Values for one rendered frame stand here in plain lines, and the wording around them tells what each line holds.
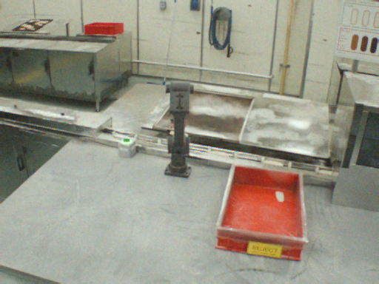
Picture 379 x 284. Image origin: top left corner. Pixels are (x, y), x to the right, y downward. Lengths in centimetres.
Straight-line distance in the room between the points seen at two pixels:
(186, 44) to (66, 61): 197
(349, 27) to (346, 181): 118
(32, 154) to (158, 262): 138
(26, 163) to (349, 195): 195
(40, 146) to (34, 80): 293
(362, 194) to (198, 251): 77
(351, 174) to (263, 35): 402
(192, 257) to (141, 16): 499
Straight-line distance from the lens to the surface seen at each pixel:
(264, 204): 156
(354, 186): 162
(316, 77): 516
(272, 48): 540
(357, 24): 246
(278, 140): 195
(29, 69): 518
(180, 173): 169
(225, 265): 126
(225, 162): 176
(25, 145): 241
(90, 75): 456
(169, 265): 125
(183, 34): 567
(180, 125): 145
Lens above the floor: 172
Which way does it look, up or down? 26 degrees down
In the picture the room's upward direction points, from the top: 2 degrees clockwise
